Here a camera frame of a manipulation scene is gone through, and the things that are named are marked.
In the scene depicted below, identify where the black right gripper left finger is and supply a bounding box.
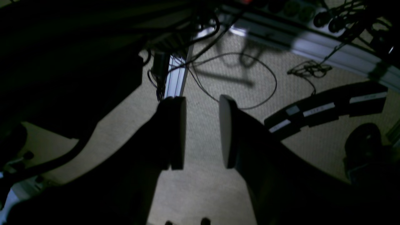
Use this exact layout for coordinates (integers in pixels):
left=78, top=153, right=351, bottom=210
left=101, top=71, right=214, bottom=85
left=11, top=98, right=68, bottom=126
left=119, top=97, right=186, bottom=225

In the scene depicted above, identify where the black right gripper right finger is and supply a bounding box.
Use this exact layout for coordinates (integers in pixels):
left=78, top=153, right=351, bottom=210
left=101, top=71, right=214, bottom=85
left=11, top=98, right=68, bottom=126
left=219, top=95, right=344, bottom=225

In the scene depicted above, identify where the black power strip with labels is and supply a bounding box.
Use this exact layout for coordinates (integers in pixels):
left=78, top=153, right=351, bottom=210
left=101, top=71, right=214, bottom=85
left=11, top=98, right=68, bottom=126
left=264, top=81, right=388, bottom=141

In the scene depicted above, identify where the thin black floor cable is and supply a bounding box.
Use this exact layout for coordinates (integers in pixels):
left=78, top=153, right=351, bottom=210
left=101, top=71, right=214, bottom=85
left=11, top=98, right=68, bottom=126
left=187, top=52, right=278, bottom=110

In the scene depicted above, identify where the aluminium frame rail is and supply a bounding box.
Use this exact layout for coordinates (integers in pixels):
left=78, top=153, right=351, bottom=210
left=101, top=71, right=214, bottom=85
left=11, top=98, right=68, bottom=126
left=162, top=9, right=400, bottom=100

